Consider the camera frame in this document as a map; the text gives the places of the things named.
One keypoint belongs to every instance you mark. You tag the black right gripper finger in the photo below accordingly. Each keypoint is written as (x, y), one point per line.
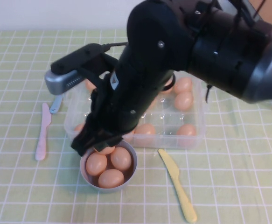
(110, 142)
(84, 143)

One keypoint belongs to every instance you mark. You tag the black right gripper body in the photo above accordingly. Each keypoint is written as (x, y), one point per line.
(126, 105)

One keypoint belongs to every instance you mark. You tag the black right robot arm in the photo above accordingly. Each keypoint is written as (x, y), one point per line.
(219, 46)

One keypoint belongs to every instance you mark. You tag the clear plastic egg box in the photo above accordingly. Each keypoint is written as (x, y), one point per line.
(168, 116)

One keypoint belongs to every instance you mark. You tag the pink plastic knife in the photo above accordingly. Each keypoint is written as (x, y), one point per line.
(42, 140)

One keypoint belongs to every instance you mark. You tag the blue plastic fork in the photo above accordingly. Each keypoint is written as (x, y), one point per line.
(55, 107)

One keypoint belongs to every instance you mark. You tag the grey round bowl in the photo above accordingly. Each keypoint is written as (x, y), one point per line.
(112, 189)

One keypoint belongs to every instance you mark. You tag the yellow plastic knife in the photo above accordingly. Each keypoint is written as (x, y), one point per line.
(173, 172)

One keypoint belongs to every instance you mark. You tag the green checked tablecloth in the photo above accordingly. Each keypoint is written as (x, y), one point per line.
(231, 175)

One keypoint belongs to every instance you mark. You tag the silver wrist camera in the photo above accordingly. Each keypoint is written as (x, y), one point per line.
(58, 82)

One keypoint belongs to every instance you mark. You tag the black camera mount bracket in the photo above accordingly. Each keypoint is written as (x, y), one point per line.
(79, 56)

